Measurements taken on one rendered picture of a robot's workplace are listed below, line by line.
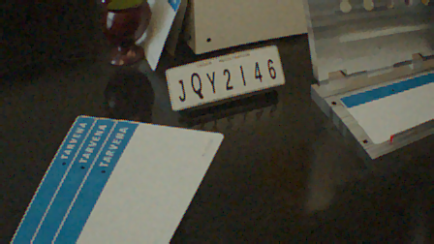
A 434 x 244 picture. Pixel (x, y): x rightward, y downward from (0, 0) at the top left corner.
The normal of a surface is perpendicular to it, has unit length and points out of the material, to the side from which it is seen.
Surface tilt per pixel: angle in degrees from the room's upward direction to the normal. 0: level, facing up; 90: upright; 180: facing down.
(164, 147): 0
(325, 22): 81
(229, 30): 90
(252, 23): 90
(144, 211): 0
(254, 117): 0
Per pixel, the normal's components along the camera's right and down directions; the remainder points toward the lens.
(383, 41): 0.37, 0.36
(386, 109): -0.04, -0.83
